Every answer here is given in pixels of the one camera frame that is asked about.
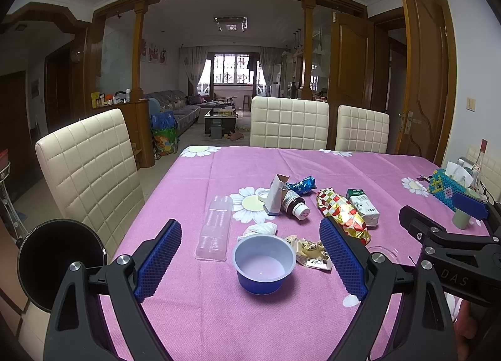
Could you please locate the green cup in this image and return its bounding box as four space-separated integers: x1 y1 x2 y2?
452 189 481 229

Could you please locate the cardboard medicine box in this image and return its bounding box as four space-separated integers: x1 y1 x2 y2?
263 174 290 216

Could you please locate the beaded blue tissue box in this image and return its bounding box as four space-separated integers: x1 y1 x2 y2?
428 168 465 212

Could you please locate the pink floral tablecloth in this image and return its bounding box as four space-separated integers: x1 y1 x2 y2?
117 147 456 360

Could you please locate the cream chair far middle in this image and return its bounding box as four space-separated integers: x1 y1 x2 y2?
250 96 329 150

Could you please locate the person's right hand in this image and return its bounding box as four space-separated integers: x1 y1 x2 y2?
454 300 476 361

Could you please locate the metal stand with red basin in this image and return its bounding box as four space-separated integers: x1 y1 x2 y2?
1 149 28 246

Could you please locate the blue foil wrapper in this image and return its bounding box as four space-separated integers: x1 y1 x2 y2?
285 176 316 196

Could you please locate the cream chair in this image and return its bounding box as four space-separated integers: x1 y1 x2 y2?
250 96 329 150
35 108 144 258
335 105 390 154

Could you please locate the grey sofa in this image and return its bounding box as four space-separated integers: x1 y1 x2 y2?
143 90 215 136

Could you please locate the coffee table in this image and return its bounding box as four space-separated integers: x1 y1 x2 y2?
204 107 238 136

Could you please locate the brown medicine bottle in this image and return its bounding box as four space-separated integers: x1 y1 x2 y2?
281 191 310 221

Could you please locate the colourful bag on floor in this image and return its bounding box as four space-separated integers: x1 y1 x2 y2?
150 111 178 156

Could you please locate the white green milk carton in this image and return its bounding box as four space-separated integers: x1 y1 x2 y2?
346 189 380 229

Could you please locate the gold snack wrapper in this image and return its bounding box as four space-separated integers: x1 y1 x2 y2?
285 235 333 272

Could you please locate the black round trash bin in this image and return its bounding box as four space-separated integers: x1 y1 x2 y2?
17 219 107 313

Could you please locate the ceiling lamp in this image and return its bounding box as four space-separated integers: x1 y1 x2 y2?
214 16 248 32

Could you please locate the cream chair far right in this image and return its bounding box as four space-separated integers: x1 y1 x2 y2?
335 105 390 154

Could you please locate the cream chair left side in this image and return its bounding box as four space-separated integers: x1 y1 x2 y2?
35 108 144 258

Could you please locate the red yellow checkered wrapper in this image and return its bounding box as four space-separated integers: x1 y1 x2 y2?
316 187 371 246

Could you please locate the white tissue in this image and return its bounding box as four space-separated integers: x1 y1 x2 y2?
237 222 278 240

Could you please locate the wooden door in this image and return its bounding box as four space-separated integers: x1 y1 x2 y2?
396 0 448 162

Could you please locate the blue plastic bowl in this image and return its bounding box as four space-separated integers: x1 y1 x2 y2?
232 235 296 296

